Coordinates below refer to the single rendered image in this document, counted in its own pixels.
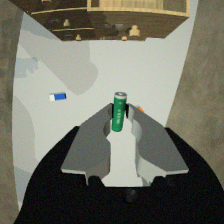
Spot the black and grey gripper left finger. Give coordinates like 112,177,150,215
13,103,114,224

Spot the green aa battery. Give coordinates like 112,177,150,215
111,92,127,132

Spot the blue and white eraser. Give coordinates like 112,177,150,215
49,93,66,101

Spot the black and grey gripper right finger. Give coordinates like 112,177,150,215
125,103,224,216

